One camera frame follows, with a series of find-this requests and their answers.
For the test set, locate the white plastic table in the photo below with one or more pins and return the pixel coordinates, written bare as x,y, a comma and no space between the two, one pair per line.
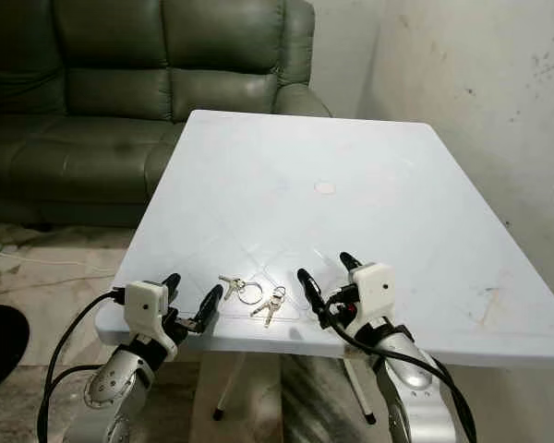
332,240

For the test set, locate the white table leg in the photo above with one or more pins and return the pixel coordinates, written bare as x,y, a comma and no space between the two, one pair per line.
226,388
360,392

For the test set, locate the black round floor object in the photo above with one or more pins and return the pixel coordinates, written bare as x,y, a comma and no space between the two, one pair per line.
0,346

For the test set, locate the dark green leather sofa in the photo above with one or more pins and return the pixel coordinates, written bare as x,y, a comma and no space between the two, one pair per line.
111,92

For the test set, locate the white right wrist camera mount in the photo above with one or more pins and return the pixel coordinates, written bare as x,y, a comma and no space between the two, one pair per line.
375,288

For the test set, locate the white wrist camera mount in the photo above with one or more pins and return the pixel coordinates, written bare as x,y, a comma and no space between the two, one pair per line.
375,288
146,309

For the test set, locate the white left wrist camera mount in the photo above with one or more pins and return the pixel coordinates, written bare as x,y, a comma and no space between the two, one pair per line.
146,309

